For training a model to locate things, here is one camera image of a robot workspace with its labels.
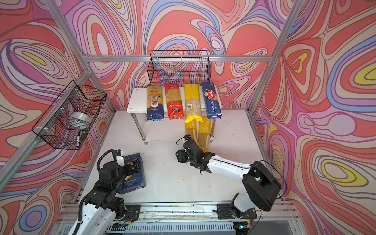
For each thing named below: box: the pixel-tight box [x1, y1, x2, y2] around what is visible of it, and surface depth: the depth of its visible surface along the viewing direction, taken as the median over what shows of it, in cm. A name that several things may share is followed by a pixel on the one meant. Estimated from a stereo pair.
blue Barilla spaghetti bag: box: [201, 81, 223, 119], surface depth 72 cm
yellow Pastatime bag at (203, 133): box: [198, 117, 211, 153], surface depth 96 cm
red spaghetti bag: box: [164, 82, 185, 120], surface depth 75 cm
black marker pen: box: [76, 131, 80, 148], surface depth 74 cm
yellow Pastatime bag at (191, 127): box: [184, 115, 201, 144], surface depth 98 cm
